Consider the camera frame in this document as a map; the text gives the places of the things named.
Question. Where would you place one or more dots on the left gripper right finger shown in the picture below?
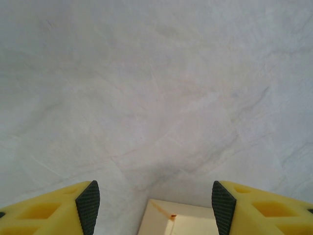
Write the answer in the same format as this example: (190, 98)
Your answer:
(264, 210)

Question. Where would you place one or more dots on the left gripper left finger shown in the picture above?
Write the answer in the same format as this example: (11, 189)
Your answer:
(49, 213)

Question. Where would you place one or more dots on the yellow paper box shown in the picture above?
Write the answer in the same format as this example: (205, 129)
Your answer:
(176, 218)

